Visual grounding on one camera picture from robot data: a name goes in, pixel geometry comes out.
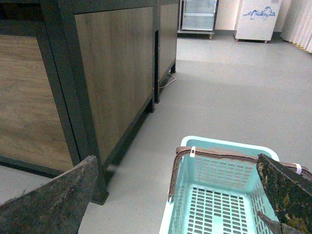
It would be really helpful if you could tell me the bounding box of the white chest freezer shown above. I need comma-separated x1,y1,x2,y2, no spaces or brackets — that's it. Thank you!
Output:
234,0,282,43

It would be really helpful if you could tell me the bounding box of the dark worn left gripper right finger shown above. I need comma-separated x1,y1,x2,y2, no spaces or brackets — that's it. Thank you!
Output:
256,154,312,234

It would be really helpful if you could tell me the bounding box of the brown basket handle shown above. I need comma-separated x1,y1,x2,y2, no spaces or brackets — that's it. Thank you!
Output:
167,146,312,201

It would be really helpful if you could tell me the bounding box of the wooden produce display stand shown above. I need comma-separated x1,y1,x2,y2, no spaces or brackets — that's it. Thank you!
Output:
0,0,156,205

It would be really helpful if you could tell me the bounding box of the white curtain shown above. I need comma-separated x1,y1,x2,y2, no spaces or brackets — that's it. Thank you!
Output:
280,0,312,54

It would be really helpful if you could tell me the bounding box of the white cable on floor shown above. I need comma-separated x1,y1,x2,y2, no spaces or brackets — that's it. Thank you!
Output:
158,74,176,89

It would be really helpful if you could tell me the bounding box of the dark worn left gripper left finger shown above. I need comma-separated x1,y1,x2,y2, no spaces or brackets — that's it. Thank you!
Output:
0,156,98,234

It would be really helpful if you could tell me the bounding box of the glass door refrigerator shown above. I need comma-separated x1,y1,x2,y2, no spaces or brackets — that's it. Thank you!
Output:
177,0,219,39

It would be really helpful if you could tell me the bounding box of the light blue plastic basket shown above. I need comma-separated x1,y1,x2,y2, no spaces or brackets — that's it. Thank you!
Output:
159,136,312,234

